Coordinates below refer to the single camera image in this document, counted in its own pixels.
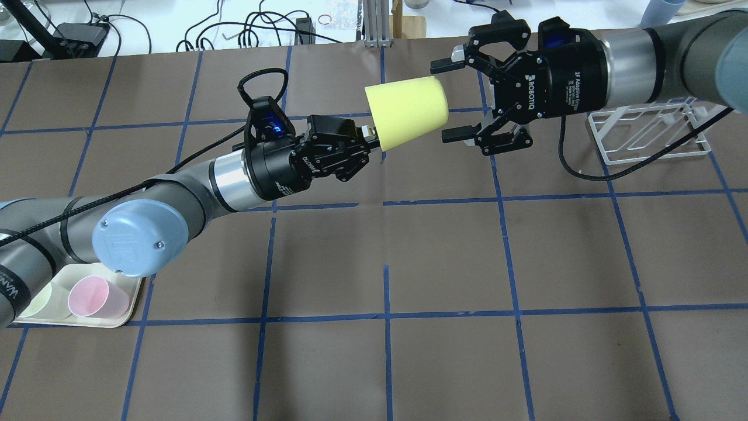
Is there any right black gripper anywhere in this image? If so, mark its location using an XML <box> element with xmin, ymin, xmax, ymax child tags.
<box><xmin>430</xmin><ymin>12</ymin><xmax>608</xmax><ymax>156</ymax></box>

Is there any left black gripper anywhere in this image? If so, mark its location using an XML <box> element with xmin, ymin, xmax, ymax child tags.
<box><xmin>244</xmin><ymin>115</ymin><xmax>381</xmax><ymax>201</ymax></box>

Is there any yellow ikea cup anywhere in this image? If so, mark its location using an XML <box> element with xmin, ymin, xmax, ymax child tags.
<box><xmin>364</xmin><ymin>75</ymin><xmax>449</xmax><ymax>151</ymax></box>

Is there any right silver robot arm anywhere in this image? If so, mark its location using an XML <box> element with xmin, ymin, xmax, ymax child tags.
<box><xmin>430</xmin><ymin>9</ymin><xmax>747</xmax><ymax>156</ymax></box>

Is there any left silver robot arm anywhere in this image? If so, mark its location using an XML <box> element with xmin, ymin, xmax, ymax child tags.
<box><xmin>1</xmin><ymin>113</ymin><xmax>385</xmax><ymax>327</ymax></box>

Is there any blue cup on side table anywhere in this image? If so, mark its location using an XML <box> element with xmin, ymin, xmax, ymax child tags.
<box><xmin>638</xmin><ymin>0</ymin><xmax>685</xmax><ymax>27</ymax></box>

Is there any pink cup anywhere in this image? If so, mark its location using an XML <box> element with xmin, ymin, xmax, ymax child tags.
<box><xmin>68</xmin><ymin>275</ymin><xmax>131</xmax><ymax>318</ymax></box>

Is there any beige cup tray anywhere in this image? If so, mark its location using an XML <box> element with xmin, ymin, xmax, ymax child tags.
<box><xmin>15</xmin><ymin>263</ymin><xmax>144</xmax><ymax>329</ymax></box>

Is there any cream cup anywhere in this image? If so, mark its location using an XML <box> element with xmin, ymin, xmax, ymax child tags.
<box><xmin>20</xmin><ymin>282</ymin><xmax>72</xmax><ymax>320</ymax></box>

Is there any wooden mug tree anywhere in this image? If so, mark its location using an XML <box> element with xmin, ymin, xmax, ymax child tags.
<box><xmin>389</xmin><ymin>1</ymin><xmax>427</xmax><ymax>39</ymax></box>

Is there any black monitor stand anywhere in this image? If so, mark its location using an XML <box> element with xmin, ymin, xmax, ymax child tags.
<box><xmin>2</xmin><ymin>1</ymin><xmax>112</xmax><ymax>60</ymax></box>

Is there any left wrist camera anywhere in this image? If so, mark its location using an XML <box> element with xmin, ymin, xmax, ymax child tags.
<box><xmin>236</xmin><ymin>67</ymin><xmax>296</xmax><ymax>149</ymax></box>

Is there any white wire cup rack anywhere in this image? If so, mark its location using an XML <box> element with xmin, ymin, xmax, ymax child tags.
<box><xmin>587</xmin><ymin>98</ymin><xmax>726</xmax><ymax>165</ymax></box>

